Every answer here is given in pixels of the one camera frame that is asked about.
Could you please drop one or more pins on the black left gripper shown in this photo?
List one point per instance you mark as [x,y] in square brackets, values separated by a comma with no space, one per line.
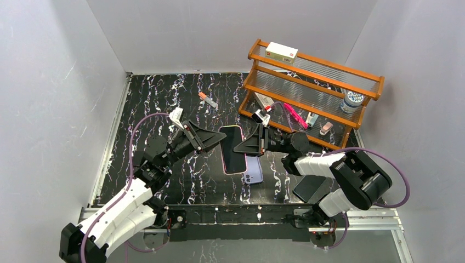
[194,136]

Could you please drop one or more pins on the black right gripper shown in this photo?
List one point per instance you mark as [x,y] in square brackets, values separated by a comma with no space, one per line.
[261,138]

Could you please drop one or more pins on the black screen smartphone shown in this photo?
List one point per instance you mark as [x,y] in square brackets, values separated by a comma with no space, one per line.
[233,162]

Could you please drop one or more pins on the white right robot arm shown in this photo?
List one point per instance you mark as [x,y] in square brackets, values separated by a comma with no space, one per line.
[360,179]

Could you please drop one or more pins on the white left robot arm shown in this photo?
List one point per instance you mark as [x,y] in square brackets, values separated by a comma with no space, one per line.
[135,207]

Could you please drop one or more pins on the lavender phone case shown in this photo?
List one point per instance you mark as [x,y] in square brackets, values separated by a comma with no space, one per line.
[254,173]

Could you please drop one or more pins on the dark teal phone case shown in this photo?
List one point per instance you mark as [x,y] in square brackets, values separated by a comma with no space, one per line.
[312,188]

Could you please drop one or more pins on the small grey box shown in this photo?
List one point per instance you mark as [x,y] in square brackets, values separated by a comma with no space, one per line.
[264,102]

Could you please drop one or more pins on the pink utility knife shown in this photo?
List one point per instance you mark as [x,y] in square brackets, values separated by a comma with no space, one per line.
[296,116]

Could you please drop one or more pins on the orange grey marker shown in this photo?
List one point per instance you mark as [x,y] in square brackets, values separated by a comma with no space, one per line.
[208,100]

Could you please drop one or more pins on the white green stapler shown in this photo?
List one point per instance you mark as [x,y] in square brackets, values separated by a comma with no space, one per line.
[311,119]

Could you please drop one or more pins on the small pink white item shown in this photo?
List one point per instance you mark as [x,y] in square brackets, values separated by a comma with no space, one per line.
[325,128]

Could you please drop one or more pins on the orange wooden shelf rack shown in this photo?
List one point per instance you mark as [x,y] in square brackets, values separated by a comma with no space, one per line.
[314,85]

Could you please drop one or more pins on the white red carton box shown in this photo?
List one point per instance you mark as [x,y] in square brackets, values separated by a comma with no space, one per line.
[281,53]

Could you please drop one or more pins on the white blue round jar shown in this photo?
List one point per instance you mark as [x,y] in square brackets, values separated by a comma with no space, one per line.
[351,102]

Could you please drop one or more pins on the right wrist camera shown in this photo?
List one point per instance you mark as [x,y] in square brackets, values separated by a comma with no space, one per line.
[262,116]

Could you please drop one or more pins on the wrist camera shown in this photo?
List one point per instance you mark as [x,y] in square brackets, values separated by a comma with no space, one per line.
[262,116]
[176,117]

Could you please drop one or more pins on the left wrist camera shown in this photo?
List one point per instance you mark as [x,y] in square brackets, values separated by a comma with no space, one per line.
[176,117]

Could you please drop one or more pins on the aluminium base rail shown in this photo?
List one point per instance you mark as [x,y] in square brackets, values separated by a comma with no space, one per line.
[375,219]

